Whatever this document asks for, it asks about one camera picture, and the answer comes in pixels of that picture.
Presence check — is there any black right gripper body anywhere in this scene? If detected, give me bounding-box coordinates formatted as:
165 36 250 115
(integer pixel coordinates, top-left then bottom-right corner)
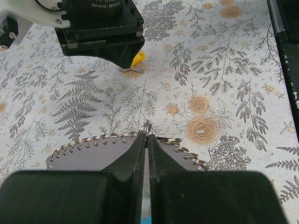
55 0 145 57

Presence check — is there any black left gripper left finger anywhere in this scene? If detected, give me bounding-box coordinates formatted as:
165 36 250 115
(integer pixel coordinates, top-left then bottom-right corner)
0 133 146 224

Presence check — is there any yellow key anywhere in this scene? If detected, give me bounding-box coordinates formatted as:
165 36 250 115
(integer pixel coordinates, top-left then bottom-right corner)
118 52 145 74

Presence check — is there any floral table mat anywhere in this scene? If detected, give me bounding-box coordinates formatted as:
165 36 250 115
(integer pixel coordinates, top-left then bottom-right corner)
0 0 299 224

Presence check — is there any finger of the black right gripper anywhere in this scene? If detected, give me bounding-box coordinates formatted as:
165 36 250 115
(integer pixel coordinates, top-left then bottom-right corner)
98 43 143 69

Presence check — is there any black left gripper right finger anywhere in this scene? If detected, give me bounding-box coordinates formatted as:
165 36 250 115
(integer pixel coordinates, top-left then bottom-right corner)
148 135 287 224

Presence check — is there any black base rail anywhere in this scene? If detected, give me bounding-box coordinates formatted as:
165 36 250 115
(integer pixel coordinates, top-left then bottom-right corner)
267 0 299 133

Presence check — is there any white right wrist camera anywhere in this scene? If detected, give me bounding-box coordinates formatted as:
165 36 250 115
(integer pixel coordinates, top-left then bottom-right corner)
0 0 71 49

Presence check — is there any blue key tag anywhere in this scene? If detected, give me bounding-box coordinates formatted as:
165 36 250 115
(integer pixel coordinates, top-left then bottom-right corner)
141 217 152 224

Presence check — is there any grey crescent keyring holder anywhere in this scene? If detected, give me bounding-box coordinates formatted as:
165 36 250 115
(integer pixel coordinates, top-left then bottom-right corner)
46 121 208 171

